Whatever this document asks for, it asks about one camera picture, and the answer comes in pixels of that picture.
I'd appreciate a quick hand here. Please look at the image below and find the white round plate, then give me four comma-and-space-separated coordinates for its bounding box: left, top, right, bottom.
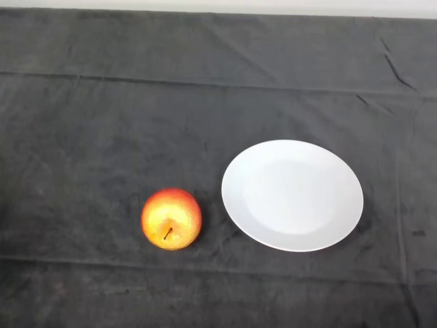
221, 139, 365, 253

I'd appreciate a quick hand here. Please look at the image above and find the red yellow apple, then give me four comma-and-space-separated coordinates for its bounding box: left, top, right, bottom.
141, 187, 203, 251

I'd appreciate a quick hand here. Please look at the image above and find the black table cloth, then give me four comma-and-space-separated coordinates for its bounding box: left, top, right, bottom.
0, 7, 437, 328

